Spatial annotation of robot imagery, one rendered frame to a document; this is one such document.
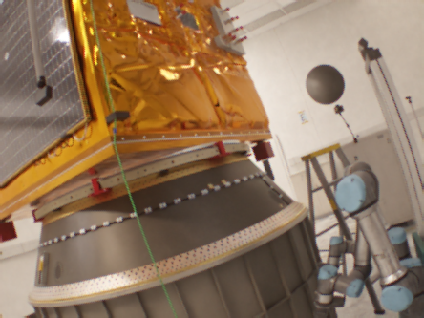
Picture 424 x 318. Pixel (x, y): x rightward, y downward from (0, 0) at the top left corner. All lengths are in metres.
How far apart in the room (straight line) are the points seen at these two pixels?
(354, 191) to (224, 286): 0.87
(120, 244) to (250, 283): 0.68
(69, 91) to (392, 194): 4.64
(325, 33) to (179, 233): 8.52
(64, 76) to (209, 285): 1.23
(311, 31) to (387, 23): 2.14
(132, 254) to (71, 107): 0.77
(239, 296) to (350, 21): 8.71
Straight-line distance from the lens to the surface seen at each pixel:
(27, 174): 2.21
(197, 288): 1.75
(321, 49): 9.76
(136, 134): 1.72
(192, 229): 1.82
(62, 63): 1.84
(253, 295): 1.88
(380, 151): 5.36
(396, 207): 5.47
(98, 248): 1.90
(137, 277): 1.74
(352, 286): 1.39
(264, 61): 10.13
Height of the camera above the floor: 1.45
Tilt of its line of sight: 5 degrees up
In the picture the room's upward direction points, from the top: 19 degrees counter-clockwise
